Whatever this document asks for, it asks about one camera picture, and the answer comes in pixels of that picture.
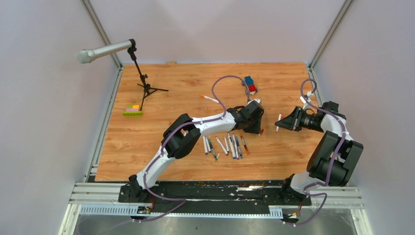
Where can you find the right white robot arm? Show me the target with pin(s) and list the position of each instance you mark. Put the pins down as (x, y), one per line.
(333, 161)

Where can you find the silver grey pen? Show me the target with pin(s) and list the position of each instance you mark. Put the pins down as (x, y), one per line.
(212, 149)

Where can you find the orange capped white marker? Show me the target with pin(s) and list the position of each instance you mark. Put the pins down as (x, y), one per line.
(209, 98)

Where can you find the grey capped marker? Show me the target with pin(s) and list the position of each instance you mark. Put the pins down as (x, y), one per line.
(238, 147)

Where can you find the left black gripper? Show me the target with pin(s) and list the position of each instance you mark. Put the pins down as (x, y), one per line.
(257, 129)

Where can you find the blue capped white marker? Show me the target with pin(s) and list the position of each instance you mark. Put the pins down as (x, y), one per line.
(231, 146)

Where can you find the red capped white marker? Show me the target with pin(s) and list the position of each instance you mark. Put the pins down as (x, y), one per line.
(245, 145)

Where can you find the silver microphone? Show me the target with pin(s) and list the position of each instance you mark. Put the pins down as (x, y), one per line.
(89, 55)

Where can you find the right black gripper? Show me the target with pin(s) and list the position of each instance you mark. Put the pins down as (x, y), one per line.
(292, 121)

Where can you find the blue red toy brick car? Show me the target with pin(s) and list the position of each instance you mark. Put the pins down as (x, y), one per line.
(249, 82)

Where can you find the dark blue capped marker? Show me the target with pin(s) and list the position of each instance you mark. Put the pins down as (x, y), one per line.
(208, 144)

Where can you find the green pink toy brick stack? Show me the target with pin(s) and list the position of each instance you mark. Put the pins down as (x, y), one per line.
(132, 111)

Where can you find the black microphone tripod stand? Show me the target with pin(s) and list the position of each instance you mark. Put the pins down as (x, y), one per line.
(147, 88)

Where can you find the brown capped white marker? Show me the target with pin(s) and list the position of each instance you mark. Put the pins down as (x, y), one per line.
(222, 146)

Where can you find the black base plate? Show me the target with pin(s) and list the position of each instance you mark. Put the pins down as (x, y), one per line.
(227, 197)

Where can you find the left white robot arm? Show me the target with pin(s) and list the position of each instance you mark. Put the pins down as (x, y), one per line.
(180, 138)

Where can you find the black capped white marker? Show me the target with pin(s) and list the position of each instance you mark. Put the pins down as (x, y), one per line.
(227, 146)

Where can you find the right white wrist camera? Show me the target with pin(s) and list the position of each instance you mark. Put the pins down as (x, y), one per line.
(306, 99)

